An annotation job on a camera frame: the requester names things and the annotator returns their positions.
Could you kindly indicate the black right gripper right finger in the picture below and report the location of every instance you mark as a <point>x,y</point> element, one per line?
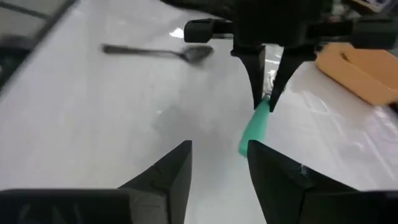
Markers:
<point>295,196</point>

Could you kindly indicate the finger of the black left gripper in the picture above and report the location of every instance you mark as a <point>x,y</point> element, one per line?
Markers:
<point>256,71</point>
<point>292,62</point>

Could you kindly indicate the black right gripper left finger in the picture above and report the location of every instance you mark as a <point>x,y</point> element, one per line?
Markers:
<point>155,193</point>

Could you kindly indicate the black spoon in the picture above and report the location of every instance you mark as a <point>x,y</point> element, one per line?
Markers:
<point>196,53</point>

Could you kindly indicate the orange plastic bin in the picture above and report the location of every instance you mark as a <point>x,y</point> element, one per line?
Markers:
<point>367,71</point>

